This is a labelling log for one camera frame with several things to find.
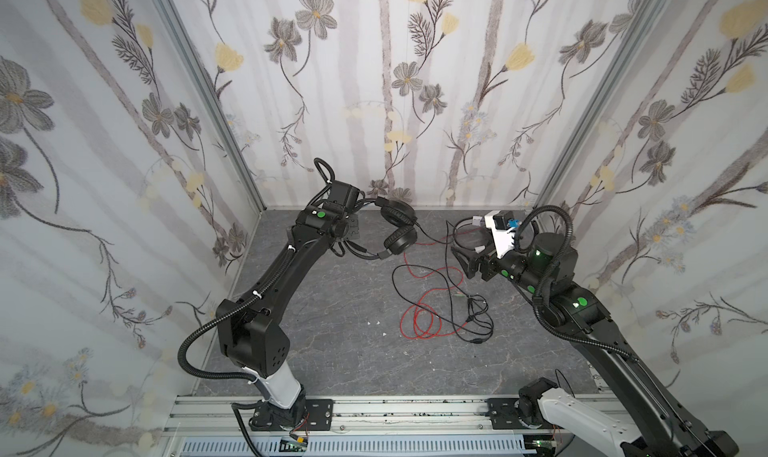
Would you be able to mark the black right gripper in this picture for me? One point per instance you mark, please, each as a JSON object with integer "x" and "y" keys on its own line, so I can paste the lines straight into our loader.
{"x": 484, "y": 262}

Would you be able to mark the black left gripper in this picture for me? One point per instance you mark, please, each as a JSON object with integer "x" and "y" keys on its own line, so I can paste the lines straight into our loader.
{"x": 347, "y": 227}

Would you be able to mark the black over-ear headphones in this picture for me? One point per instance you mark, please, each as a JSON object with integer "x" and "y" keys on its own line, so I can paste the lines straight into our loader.
{"x": 399, "y": 214}

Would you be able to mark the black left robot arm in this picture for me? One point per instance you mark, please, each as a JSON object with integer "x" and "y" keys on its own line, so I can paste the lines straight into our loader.
{"x": 251, "y": 336}

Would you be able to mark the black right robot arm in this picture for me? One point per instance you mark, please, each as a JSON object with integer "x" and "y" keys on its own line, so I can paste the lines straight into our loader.
{"x": 660, "y": 425}

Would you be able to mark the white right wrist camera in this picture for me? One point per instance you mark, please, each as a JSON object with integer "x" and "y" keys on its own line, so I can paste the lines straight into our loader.
{"x": 503, "y": 225}

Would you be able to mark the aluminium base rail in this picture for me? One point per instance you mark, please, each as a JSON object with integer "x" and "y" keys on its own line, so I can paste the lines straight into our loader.
{"x": 452, "y": 425}

